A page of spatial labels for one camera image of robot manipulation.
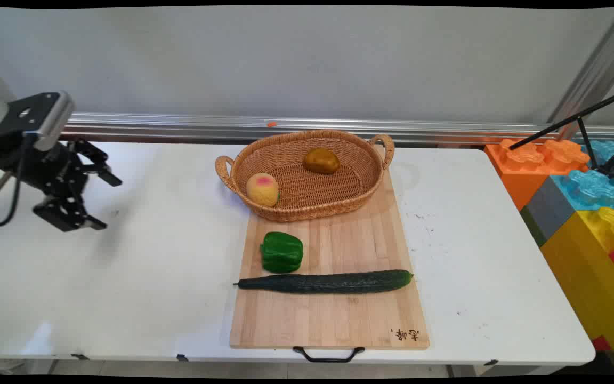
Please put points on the woven wicker basket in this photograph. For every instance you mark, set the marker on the woven wicker basket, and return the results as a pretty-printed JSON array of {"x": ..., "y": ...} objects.
[{"x": 312, "y": 197}]

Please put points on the orange toy block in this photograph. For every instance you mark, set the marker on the orange toy block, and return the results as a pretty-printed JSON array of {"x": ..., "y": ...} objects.
[{"x": 520, "y": 176}]

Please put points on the green bell pepper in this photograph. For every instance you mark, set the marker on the green bell pepper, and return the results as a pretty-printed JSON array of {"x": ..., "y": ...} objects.
[{"x": 281, "y": 252}]

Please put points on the brown potato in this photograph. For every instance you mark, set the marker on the brown potato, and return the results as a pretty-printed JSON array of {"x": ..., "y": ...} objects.
[{"x": 321, "y": 161}]

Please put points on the blue toy block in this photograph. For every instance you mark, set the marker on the blue toy block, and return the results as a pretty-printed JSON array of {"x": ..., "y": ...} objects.
[{"x": 589, "y": 184}]

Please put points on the aluminium post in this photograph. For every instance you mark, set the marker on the aluminium post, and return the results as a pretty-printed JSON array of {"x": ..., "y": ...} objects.
[{"x": 595, "y": 74}]

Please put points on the wooden cutting board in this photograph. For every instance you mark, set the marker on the wooden cutting board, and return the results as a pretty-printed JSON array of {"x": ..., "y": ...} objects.
[{"x": 333, "y": 320}]

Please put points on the yellow toy block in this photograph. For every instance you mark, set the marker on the yellow toy block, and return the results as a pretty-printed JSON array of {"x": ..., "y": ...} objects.
[{"x": 584, "y": 277}]

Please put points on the dark green cucumber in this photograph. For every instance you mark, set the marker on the dark green cucumber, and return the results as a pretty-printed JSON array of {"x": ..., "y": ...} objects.
[{"x": 328, "y": 282}]

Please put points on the black tripod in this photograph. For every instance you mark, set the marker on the black tripod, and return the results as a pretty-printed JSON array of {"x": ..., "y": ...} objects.
[{"x": 584, "y": 114}]

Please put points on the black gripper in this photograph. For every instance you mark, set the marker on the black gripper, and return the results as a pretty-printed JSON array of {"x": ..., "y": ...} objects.
[{"x": 40, "y": 168}]

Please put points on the black table clip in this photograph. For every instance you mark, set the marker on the black table clip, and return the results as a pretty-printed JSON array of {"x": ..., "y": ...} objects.
[
  {"x": 491, "y": 362},
  {"x": 182, "y": 357}
]

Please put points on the aluminium rail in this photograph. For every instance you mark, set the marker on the aluminium rail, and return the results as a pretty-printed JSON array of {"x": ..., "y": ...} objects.
[{"x": 179, "y": 127}]

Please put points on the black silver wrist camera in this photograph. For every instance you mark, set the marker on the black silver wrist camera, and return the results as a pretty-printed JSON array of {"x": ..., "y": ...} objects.
[{"x": 46, "y": 120}]

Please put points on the yellow pink peach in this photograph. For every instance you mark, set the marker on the yellow pink peach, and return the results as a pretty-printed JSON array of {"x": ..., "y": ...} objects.
[{"x": 263, "y": 190}]

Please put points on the grey toy block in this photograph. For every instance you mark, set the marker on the grey toy block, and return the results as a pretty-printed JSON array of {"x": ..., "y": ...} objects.
[{"x": 547, "y": 210}]

